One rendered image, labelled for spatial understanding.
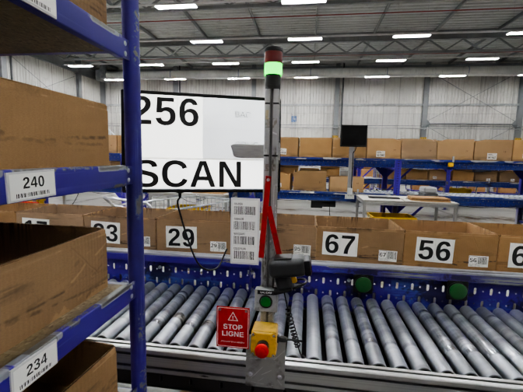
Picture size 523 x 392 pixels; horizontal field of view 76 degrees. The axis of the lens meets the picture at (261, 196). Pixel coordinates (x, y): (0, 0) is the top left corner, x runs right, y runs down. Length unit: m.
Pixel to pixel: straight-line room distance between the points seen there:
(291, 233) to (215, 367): 0.70
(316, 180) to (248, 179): 4.79
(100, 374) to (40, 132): 0.38
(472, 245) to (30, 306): 1.60
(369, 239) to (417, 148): 4.81
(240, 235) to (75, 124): 0.59
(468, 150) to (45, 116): 6.41
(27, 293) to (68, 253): 0.08
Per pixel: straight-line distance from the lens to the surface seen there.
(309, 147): 6.06
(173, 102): 1.06
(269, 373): 1.14
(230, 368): 1.16
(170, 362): 1.21
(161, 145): 1.05
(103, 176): 0.53
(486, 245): 1.76
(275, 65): 0.97
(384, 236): 1.61
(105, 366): 0.65
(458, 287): 1.68
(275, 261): 0.93
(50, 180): 0.44
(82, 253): 0.57
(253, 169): 1.06
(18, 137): 0.46
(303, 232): 1.57
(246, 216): 0.96
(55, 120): 0.51
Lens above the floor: 1.36
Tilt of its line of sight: 7 degrees down
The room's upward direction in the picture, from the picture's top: 1 degrees clockwise
